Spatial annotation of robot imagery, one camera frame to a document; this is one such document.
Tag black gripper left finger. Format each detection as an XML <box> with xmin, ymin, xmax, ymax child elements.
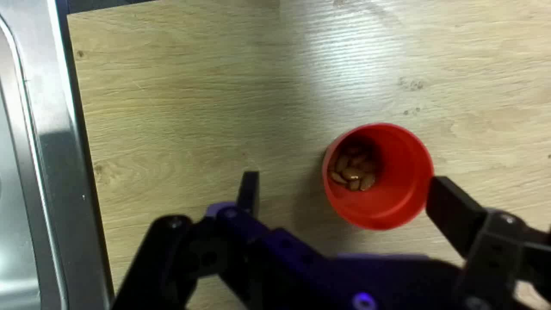
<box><xmin>111</xmin><ymin>171</ymin><xmax>262</xmax><ymax>310</ymax></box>

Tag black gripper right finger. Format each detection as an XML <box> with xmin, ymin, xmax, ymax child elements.
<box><xmin>424</xmin><ymin>175</ymin><xmax>551</xmax><ymax>310</ymax></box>

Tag red plastic cup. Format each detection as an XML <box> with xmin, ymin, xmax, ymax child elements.
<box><xmin>321</xmin><ymin>123</ymin><xmax>436</xmax><ymax>233</ymax></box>

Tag brown food pieces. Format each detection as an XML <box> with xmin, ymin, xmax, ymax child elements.
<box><xmin>329</xmin><ymin>144</ymin><xmax>379</xmax><ymax>194</ymax></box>

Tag stainless steel sink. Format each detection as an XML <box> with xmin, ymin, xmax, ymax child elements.
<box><xmin>0</xmin><ymin>0</ymin><xmax>114</xmax><ymax>310</ymax></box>

